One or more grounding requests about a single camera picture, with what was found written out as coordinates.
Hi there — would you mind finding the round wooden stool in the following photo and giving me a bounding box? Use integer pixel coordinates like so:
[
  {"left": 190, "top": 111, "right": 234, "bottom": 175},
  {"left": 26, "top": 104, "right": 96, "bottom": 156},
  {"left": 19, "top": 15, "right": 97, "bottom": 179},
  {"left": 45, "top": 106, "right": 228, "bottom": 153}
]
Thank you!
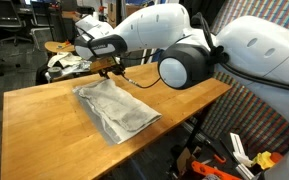
[{"left": 44, "top": 40, "right": 77, "bottom": 54}]

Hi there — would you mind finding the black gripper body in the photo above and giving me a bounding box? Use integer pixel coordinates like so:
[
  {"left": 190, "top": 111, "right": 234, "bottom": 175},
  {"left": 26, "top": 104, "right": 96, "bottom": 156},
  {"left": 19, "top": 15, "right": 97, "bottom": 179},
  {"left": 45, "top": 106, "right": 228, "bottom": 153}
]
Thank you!
[{"left": 98, "top": 63, "right": 126, "bottom": 77}]

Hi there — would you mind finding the yellow green plastic object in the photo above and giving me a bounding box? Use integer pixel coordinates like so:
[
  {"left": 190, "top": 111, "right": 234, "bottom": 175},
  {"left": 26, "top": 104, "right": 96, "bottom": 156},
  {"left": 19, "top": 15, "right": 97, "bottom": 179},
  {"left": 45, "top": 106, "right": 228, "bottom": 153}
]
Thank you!
[{"left": 251, "top": 150, "right": 275, "bottom": 170}]

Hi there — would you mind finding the crumpled white cloth on stool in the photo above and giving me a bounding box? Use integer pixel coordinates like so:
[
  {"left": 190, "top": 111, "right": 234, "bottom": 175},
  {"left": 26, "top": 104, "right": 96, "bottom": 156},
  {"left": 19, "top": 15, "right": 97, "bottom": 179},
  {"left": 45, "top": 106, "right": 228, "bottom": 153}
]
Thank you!
[{"left": 46, "top": 51, "right": 94, "bottom": 77}]

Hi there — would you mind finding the open cardboard box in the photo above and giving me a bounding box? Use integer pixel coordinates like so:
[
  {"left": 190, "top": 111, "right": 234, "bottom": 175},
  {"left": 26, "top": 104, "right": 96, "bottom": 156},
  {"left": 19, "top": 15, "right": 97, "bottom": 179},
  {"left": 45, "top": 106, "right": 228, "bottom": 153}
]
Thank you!
[{"left": 175, "top": 145, "right": 202, "bottom": 173}]

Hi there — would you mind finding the orange round cap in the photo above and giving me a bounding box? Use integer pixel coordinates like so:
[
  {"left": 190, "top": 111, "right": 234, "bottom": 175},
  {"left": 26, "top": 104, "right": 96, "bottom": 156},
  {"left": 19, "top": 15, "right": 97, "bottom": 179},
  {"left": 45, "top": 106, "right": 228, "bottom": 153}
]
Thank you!
[{"left": 269, "top": 151, "right": 285, "bottom": 164}]

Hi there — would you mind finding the orange handled clamp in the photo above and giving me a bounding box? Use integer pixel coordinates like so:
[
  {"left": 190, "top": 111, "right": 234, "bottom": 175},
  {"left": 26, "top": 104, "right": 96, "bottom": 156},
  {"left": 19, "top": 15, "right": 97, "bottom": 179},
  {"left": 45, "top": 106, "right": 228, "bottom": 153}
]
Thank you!
[{"left": 203, "top": 139, "right": 228, "bottom": 165}]

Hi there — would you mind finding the white aluminium rail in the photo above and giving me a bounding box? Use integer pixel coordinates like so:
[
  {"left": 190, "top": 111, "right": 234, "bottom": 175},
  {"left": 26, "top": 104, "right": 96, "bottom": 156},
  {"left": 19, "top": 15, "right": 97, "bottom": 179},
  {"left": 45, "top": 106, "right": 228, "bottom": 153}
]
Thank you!
[{"left": 229, "top": 132, "right": 256, "bottom": 180}]

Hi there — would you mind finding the silver floor rail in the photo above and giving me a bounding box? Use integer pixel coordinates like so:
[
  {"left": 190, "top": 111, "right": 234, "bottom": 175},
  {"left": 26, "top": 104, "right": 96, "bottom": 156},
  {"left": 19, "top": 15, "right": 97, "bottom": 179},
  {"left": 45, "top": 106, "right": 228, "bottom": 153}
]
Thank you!
[{"left": 180, "top": 121, "right": 216, "bottom": 145}]

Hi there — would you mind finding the brown wrist camera box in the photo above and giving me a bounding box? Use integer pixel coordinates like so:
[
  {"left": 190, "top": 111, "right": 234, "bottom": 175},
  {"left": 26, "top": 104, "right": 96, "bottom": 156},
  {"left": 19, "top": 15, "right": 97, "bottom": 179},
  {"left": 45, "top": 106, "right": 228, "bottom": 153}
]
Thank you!
[{"left": 89, "top": 57, "right": 118, "bottom": 74}]

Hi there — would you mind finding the black vertical stand pole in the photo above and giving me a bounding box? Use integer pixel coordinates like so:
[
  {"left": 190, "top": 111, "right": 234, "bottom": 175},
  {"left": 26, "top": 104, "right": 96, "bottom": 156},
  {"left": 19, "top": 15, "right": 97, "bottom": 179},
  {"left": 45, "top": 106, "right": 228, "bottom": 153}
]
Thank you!
[{"left": 115, "top": 0, "right": 123, "bottom": 18}]

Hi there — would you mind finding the white woven cloth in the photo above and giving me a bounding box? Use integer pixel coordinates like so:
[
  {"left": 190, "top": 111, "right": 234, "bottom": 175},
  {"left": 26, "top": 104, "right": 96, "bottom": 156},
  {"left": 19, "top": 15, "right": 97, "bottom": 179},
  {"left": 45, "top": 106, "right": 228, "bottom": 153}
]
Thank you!
[{"left": 73, "top": 78, "right": 163, "bottom": 145}]

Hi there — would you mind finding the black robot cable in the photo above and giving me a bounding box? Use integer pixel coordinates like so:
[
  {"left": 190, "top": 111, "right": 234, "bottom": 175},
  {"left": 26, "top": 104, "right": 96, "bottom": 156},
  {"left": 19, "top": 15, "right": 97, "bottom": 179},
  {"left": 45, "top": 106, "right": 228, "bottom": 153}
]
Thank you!
[{"left": 110, "top": 13, "right": 289, "bottom": 94}]

